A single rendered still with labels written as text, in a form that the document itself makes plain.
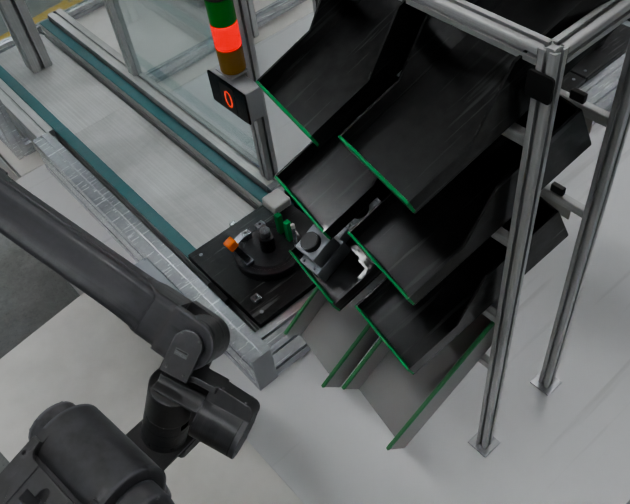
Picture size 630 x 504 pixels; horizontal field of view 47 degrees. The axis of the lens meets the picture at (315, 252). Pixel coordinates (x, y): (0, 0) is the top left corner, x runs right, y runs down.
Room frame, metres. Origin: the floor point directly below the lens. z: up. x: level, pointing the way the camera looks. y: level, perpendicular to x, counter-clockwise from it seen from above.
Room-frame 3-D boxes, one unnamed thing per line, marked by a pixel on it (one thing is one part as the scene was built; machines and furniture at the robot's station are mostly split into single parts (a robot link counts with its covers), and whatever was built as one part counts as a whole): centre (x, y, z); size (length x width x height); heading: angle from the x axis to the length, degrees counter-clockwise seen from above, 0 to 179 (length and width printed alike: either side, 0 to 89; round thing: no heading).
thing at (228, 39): (1.17, 0.10, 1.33); 0.05 x 0.05 x 0.05
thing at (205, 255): (0.95, 0.09, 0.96); 0.24 x 0.24 x 0.02; 34
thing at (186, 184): (1.21, 0.24, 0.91); 0.84 x 0.28 x 0.10; 34
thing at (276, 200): (1.08, 0.06, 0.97); 0.05 x 0.05 x 0.04; 34
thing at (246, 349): (1.09, 0.37, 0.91); 0.89 x 0.06 x 0.11; 34
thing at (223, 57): (1.17, 0.10, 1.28); 0.05 x 0.05 x 0.05
